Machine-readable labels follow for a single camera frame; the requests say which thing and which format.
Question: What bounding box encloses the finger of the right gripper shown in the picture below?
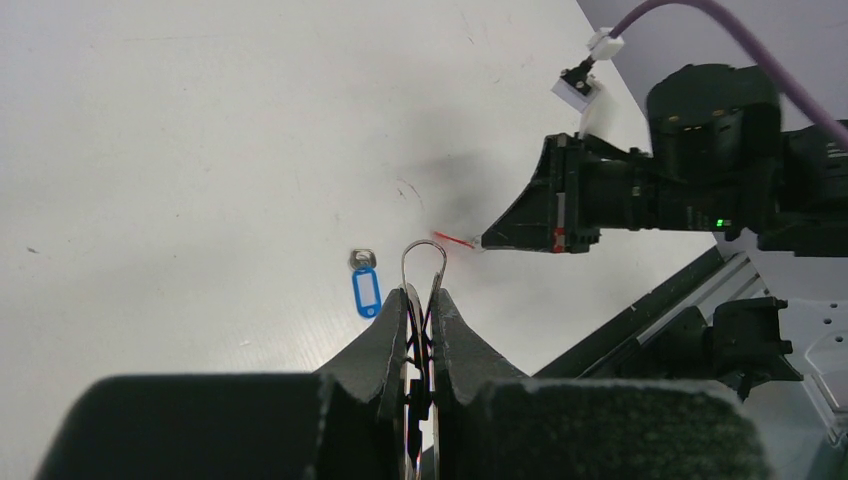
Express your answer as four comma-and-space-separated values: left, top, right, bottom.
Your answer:
481, 142, 553, 252

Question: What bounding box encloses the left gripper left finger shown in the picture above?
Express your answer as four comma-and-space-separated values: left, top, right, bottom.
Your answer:
37, 289, 407, 479

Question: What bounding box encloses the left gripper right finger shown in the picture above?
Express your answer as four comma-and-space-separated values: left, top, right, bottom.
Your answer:
428, 290, 772, 479

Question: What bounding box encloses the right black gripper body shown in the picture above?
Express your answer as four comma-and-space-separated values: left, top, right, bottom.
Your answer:
543, 133, 661, 254

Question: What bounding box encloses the silver metal keyring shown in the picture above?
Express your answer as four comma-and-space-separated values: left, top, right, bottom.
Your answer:
396, 239, 449, 480

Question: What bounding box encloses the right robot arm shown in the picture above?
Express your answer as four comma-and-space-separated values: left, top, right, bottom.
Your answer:
481, 64, 847, 398

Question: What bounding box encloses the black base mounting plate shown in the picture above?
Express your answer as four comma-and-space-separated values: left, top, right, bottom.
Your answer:
532, 247, 725, 379

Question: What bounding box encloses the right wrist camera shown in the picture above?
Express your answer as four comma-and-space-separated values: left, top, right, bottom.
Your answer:
551, 28, 625, 140

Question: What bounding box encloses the aluminium front rail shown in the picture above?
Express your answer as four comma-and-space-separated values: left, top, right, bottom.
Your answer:
611, 255, 765, 380

